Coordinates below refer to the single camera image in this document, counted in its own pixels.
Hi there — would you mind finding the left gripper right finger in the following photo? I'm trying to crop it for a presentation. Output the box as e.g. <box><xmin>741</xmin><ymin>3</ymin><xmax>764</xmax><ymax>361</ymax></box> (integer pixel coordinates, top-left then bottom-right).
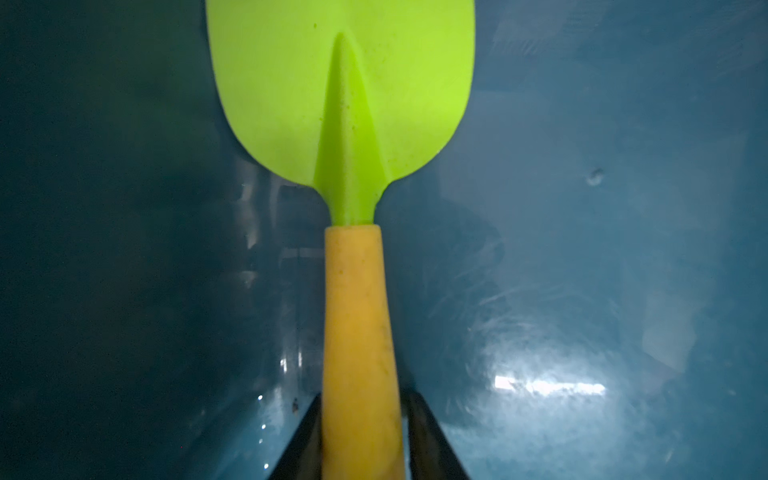
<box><xmin>402</xmin><ymin>390</ymin><xmax>470</xmax><ymax>480</ymax></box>

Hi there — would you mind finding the green shovel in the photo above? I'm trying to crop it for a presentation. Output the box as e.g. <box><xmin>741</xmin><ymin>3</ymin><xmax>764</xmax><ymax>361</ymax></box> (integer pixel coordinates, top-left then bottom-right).
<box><xmin>205</xmin><ymin>0</ymin><xmax>476</xmax><ymax>479</ymax></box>

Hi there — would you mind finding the teal plastic storage box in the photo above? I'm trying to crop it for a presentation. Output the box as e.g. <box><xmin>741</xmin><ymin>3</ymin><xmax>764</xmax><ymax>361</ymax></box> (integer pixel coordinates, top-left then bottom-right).
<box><xmin>1</xmin><ymin>1</ymin><xmax>767</xmax><ymax>479</ymax></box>

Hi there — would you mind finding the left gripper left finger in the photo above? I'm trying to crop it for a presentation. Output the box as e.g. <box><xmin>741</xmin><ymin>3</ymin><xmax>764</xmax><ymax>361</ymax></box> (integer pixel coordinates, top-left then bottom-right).
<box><xmin>268</xmin><ymin>394</ymin><xmax>322</xmax><ymax>480</ymax></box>

